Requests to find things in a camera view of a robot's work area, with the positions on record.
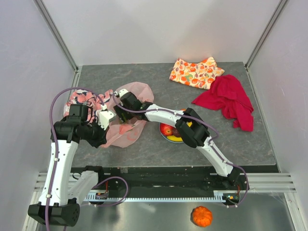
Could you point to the red fake apple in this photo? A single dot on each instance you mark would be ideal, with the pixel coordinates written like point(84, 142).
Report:
point(165, 129)

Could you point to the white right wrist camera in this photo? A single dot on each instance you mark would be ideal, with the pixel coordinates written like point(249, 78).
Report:
point(120, 93)

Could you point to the yellow floral cloth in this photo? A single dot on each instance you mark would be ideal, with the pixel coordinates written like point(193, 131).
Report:
point(198, 75)

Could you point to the blue plate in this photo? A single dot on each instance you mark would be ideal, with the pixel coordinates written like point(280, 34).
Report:
point(167, 139)

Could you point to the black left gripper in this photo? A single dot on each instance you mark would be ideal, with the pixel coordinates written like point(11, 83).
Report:
point(101, 139)

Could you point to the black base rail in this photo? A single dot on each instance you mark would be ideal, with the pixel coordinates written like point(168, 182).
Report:
point(204, 178)

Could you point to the yellow fake banana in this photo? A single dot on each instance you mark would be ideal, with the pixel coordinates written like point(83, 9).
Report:
point(174, 138)

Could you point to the pink navy patterned cloth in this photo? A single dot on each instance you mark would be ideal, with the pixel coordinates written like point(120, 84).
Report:
point(86, 98)

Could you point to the right aluminium frame post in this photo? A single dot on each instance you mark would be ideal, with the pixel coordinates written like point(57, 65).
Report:
point(266, 32)

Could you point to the pink translucent plastic bag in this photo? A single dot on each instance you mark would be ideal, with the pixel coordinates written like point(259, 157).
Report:
point(125, 134)

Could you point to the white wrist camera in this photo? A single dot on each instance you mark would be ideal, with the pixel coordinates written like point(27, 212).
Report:
point(120, 93)
point(105, 117)

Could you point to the left aluminium frame post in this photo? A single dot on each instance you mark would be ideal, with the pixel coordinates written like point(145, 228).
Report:
point(56, 33)

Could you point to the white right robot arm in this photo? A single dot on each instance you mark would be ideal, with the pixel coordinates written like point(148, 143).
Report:
point(192, 129)

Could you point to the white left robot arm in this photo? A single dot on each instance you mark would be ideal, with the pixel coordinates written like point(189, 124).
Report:
point(59, 204)

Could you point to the white slotted cable duct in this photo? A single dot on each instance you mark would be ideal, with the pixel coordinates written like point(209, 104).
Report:
point(96, 197)

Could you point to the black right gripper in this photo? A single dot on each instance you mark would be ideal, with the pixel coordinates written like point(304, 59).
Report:
point(120, 110)

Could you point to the orange fake pumpkin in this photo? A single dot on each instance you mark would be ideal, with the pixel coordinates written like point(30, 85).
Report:
point(202, 216)

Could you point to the aluminium frame post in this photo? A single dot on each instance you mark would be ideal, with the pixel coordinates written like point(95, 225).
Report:
point(266, 32)
point(56, 33)

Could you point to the dark purple fake fruit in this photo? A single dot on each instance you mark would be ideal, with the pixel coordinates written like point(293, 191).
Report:
point(175, 133)

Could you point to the red cloth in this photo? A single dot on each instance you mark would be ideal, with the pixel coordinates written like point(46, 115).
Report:
point(227, 95)

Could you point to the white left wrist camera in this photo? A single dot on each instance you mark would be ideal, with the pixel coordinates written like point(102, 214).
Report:
point(105, 117)

